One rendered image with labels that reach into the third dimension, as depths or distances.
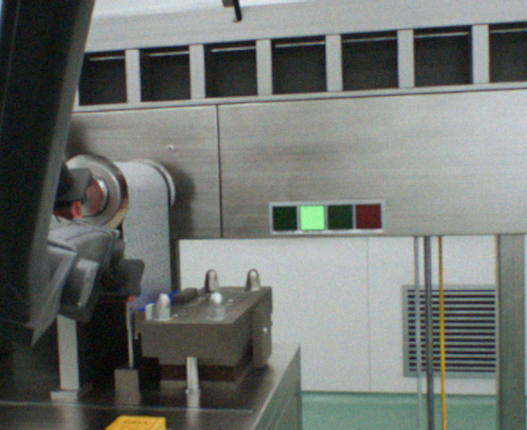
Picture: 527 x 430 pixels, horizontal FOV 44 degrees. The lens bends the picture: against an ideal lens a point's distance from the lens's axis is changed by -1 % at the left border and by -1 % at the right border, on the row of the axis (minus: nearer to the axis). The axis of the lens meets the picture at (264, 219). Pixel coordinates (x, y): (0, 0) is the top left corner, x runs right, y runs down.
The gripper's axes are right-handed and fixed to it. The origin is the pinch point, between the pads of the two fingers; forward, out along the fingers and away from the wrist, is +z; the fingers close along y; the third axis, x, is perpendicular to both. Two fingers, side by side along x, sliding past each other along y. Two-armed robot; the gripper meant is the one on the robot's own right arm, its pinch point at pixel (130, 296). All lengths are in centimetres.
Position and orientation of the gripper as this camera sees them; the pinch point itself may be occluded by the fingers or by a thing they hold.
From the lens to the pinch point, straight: 123.3
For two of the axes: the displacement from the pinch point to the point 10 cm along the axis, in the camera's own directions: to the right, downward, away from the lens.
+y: 9.8, -0.2, -1.8
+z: 1.7, 4.5, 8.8
